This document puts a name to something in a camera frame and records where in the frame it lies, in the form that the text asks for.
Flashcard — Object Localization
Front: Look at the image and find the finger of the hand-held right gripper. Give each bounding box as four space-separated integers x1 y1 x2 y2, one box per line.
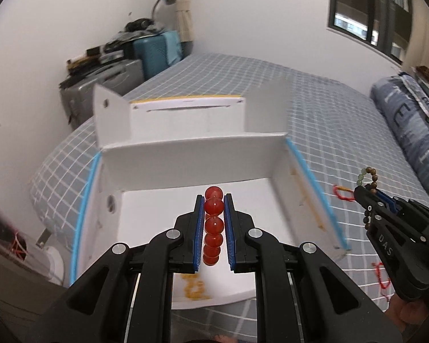
354 188 429 301
375 189 415 229

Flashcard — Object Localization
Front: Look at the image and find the red bead bracelet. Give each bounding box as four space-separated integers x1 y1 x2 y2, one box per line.
202 186 225 267

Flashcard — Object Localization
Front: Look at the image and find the printed pillow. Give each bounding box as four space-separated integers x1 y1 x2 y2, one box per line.
400 71 429 122

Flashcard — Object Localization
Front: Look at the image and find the beige curtain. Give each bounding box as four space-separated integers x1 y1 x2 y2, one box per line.
155 0 195 43

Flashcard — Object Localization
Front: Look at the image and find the white stool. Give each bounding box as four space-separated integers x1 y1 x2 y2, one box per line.
36 230 67 286

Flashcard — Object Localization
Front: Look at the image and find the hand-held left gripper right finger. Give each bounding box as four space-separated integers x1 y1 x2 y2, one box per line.
225 193 404 343

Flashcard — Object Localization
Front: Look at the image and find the person's right hand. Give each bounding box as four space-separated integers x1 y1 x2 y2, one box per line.
390 291 429 340

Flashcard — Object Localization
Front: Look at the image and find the white cardboard box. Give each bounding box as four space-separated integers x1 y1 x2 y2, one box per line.
69 79 351 310

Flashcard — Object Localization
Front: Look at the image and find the blue patterned pillow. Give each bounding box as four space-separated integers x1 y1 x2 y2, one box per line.
370 73 429 199

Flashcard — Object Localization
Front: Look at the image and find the red cord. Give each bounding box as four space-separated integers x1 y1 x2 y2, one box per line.
11 234 27 260

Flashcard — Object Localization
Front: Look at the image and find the black electronic devices pile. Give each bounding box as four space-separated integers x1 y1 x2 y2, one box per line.
66 41 129 75

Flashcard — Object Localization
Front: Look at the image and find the grey suitcase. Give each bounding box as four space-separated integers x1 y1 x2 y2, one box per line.
59 59 145 129

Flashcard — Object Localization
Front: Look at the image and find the yellow bead bracelet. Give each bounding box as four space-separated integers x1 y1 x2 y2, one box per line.
180 274 212 301

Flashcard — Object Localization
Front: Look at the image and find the red string bracelet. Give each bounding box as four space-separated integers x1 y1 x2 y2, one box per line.
374 262 392 299
332 185 355 201

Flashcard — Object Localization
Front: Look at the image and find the brown wooden bead bracelet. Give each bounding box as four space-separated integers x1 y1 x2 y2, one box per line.
357 165 380 231

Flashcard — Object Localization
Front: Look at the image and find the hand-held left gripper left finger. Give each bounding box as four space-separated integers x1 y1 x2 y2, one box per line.
39 195 205 343

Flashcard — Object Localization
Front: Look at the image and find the grey checked bed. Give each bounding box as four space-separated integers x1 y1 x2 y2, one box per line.
29 53 429 343

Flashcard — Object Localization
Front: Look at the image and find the blue suitcase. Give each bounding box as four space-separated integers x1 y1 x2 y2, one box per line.
132 30 183 79

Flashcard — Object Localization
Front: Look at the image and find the dark framed window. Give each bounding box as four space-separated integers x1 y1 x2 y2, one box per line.
327 0 415 67

